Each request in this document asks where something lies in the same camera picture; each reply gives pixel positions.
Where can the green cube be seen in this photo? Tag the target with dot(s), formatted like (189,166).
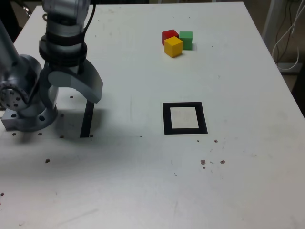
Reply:
(187,39)

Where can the yellow cube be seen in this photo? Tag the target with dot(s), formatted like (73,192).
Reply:
(173,47)

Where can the red cube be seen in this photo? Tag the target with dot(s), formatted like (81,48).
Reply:
(168,34)

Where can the white metal post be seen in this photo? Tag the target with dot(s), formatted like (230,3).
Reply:
(274,14)

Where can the black tape square outline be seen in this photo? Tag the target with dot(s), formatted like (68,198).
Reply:
(167,119)

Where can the black tape strip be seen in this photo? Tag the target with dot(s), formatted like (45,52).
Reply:
(87,119)

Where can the white flat box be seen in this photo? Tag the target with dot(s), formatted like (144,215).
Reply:
(288,66)

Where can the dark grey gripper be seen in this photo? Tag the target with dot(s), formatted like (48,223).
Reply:
(69,68)

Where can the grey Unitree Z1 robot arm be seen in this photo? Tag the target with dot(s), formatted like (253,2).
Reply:
(26,69)

